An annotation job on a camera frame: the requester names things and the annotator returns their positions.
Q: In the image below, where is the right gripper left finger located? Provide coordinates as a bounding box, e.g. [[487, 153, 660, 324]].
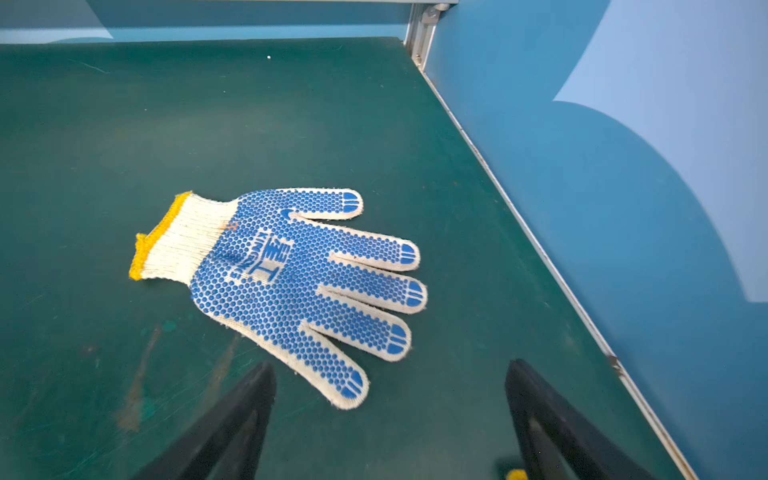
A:
[[134, 362, 277, 480]]

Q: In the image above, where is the aluminium frame right post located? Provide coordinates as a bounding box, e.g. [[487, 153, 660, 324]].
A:
[[404, 1, 453, 72]]

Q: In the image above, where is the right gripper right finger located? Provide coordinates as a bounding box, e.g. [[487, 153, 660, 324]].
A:
[[505, 359, 654, 480]]

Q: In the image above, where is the far blue dotted glove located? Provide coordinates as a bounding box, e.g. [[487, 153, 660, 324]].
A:
[[129, 188, 428, 410]]

